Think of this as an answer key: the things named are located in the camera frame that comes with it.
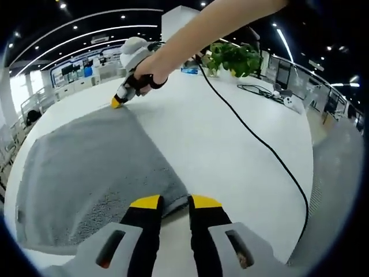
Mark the blue packet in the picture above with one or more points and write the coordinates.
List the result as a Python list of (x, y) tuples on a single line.
[(190, 70)]

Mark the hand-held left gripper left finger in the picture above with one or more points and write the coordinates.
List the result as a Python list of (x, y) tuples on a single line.
[(95, 259)]

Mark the person's right hand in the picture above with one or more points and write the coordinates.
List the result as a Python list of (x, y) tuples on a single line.
[(151, 70)]

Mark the potted green plant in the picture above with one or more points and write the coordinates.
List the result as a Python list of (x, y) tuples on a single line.
[(233, 59)]

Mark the blue container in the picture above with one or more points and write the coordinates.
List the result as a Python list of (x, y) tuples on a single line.
[(88, 71)]

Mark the grey towel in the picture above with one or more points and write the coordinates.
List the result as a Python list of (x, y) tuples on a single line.
[(92, 161)]

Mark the ceiling air conditioner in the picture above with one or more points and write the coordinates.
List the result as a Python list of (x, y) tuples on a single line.
[(99, 39)]

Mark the glass partition railing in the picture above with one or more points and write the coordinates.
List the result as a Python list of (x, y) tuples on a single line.
[(317, 83)]

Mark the white mesh chair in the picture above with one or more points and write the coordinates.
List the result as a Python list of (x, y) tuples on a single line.
[(33, 104)]

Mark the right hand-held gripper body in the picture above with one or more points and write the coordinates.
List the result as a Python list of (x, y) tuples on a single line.
[(134, 53)]

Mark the black backpack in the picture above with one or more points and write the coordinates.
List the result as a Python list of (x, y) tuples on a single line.
[(32, 116)]

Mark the white handheld controller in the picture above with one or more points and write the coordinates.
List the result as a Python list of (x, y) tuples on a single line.
[(292, 104)]

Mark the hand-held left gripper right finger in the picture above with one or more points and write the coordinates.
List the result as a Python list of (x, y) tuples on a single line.
[(219, 259)]

